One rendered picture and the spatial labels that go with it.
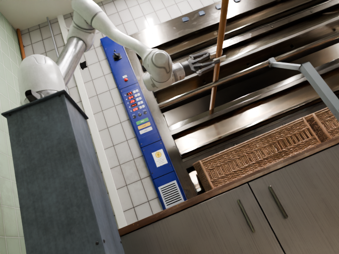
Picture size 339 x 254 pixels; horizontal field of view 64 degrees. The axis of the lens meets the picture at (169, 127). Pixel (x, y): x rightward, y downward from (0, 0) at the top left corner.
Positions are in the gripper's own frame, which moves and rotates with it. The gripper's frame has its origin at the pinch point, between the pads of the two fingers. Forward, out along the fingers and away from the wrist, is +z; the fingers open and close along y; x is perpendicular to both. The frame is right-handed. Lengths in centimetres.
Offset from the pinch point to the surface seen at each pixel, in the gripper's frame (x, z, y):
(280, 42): -40, 62, -20
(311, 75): 4.8, 32.5, 32.0
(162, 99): -51, -31, -18
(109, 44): -54, -51, -86
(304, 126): -5, 21, 51
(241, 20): -56, 57, -63
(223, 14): 29.6, -0.8, 1.2
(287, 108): -53, 46, 23
